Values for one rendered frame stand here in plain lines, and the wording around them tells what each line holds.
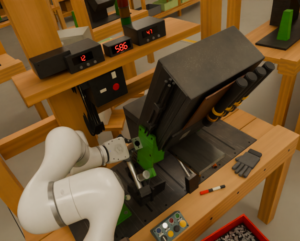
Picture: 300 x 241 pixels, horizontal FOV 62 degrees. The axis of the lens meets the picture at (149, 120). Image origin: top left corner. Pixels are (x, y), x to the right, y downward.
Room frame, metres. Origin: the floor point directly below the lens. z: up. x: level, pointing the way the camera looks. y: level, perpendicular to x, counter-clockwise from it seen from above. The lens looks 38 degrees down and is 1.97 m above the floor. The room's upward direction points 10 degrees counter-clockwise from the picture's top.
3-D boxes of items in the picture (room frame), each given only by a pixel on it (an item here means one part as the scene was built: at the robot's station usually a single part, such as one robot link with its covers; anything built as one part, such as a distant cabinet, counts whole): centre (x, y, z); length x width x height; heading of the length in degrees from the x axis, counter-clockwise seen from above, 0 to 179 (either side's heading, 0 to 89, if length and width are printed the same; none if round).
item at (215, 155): (0.88, -0.14, 1.11); 0.39 x 0.16 x 0.03; 30
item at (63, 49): (0.98, 0.34, 1.59); 0.15 x 0.07 x 0.07; 120
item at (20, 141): (1.25, 0.16, 1.23); 1.30 x 0.05 x 0.09; 120
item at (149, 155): (0.84, 0.01, 1.17); 0.13 x 0.12 x 0.20; 120
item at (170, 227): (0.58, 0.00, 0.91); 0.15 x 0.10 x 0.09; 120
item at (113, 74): (1.06, 0.18, 1.42); 0.17 x 0.12 x 0.15; 120
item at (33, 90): (1.16, 0.11, 1.52); 0.90 x 0.25 x 0.04; 120
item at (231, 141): (0.93, -0.02, 0.89); 1.10 x 0.42 x 0.02; 120
